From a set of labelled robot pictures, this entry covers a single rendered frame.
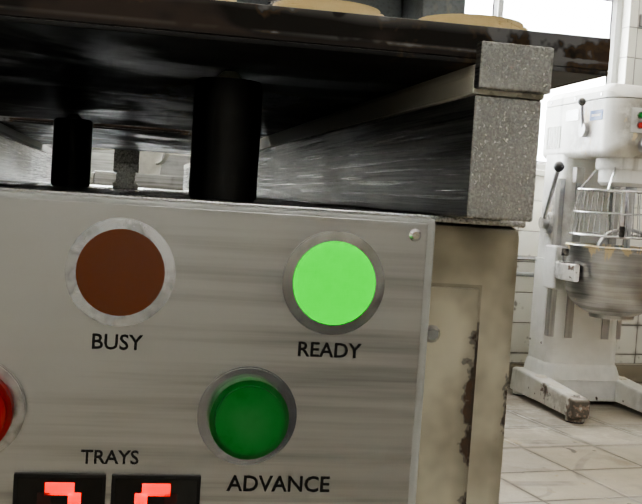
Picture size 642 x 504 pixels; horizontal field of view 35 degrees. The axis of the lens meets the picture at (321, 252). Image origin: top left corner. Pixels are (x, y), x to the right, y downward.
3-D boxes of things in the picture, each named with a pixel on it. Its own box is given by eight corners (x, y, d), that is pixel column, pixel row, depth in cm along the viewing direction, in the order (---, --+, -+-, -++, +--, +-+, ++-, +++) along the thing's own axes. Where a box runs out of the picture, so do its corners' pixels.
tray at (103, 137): (318, 145, 110) (319, 131, 110) (-77, 115, 102) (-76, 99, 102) (250, 159, 169) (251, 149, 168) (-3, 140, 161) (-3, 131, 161)
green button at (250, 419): (203, 449, 39) (208, 371, 39) (281, 450, 40) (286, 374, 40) (207, 460, 38) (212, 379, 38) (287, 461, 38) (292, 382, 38)
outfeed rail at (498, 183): (182, 190, 236) (184, 160, 236) (195, 191, 237) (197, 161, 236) (468, 218, 39) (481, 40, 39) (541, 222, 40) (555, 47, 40)
